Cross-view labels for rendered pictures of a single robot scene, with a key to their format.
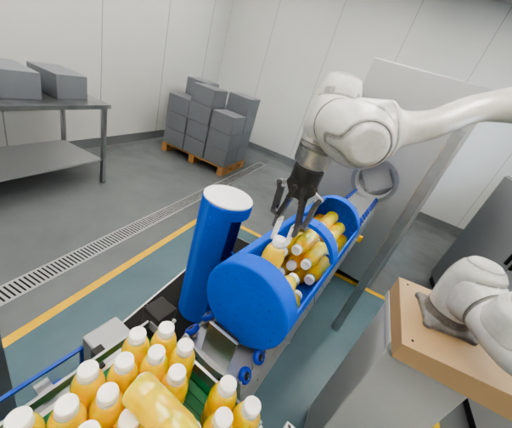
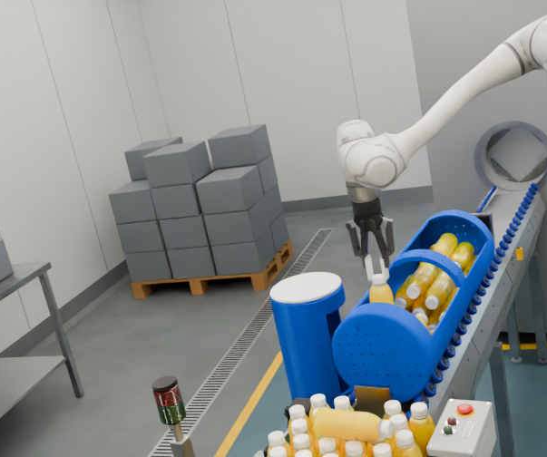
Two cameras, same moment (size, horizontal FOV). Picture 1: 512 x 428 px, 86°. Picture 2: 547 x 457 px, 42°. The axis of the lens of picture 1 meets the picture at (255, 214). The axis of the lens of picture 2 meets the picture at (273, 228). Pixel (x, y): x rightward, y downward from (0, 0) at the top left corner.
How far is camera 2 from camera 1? 125 cm
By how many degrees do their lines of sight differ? 13
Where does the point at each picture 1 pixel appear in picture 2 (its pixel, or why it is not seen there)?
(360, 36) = not seen: outside the picture
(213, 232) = (309, 340)
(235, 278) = (356, 335)
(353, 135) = (368, 170)
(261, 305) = (392, 344)
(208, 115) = (191, 196)
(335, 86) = (347, 136)
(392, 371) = not seen: outside the picture
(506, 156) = not seen: outside the picture
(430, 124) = (418, 134)
